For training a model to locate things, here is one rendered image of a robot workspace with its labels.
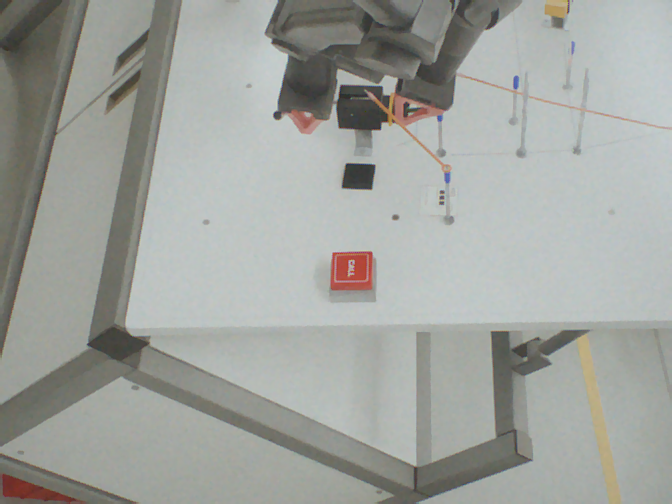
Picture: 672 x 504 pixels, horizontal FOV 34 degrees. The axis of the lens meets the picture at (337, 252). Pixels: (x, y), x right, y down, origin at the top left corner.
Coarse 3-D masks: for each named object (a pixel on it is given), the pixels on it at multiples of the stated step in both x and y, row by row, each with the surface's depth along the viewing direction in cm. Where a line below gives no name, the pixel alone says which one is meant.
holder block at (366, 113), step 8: (344, 88) 143; (352, 88) 142; (360, 88) 142; (368, 88) 142; (376, 88) 142; (344, 96) 142; (360, 96) 142; (368, 96) 142; (376, 96) 141; (336, 104) 141; (344, 104) 141; (352, 104) 141; (360, 104) 141; (368, 104) 141; (376, 104) 140; (336, 112) 141; (344, 112) 141; (352, 112) 141; (360, 112) 141; (368, 112) 141; (376, 112) 140; (344, 120) 142; (352, 120) 142; (360, 120) 142; (368, 120) 142; (376, 120) 142; (344, 128) 144; (352, 128) 144; (360, 128) 143; (368, 128) 143; (376, 128) 143
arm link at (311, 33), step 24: (288, 0) 120; (312, 0) 111; (336, 0) 102; (288, 24) 117; (312, 24) 109; (336, 24) 102; (360, 24) 93; (312, 48) 121; (360, 48) 93; (384, 48) 88; (384, 72) 94; (408, 72) 89
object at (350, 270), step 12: (336, 252) 135; (348, 252) 134; (360, 252) 134; (372, 252) 134; (336, 264) 134; (348, 264) 133; (360, 264) 133; (372, 264) 133; (336, 276) 132; (348, 276) 132; (360, 276) 132; (372, 276) 132; (336, 288) 132; (348, 288) 132; (360, 288) 132; (372, 288) 132
